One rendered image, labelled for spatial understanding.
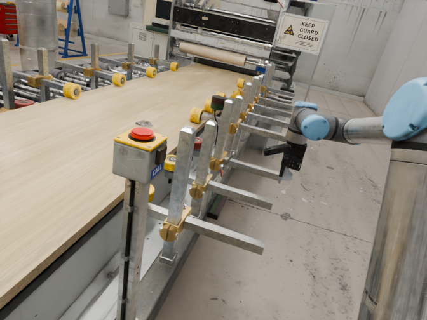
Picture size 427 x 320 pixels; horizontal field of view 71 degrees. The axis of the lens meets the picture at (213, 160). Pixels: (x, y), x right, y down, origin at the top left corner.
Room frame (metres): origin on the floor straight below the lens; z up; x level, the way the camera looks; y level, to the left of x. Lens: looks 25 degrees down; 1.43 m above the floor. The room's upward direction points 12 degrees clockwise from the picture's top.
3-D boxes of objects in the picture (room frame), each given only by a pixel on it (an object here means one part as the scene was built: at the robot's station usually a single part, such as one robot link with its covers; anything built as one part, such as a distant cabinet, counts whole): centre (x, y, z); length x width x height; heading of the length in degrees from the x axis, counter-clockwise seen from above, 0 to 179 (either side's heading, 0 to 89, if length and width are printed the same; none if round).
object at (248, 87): (1.71, -0.11, 0.90); 0.03 x 0.03 x 0.48; 79
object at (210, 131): (0.98, 0.03, 0.87); 0.03 x 0.03 x 0.48; 79
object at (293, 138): (1.20, -0.32, 1.05); 0.10 x 0.09 x 0.05; 169
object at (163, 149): (0.47, 0.09, 1.20); 0.03 x 0.01 x 0.03; 169
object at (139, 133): (0.48, 0.13, 1.22); 0.04 x 0.04 x 0.02
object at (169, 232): (0.75, 0.08, 0.84); 0.13 x 0.06 x 0.05; 169
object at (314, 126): (1.09, -0.34, 1.14); 0.12 x 0.12 x 0.09; 5
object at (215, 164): (1.24, -0.02, 0.85); 0.13 x 0.06 x 0.05; 169
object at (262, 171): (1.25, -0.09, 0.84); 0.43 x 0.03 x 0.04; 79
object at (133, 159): (0.48, 0.13, 1.18); 0.07 x 0.07 x 0.08; 79
